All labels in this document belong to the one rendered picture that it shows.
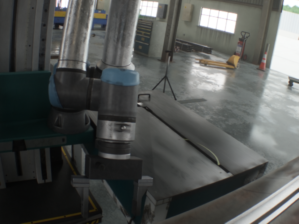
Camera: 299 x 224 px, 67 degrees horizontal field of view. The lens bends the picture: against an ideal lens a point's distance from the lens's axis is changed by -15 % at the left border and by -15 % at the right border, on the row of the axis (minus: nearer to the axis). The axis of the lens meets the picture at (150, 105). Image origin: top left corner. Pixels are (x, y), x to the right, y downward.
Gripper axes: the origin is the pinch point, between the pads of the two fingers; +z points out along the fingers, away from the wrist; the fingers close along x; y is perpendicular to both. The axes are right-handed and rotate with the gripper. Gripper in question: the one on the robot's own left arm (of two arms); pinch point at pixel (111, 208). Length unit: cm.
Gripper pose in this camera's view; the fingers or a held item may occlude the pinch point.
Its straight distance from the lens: 64.6
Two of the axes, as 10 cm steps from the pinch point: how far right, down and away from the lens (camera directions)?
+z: -0.8, 9.9, -0.7
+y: 4.6, -0.3, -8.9
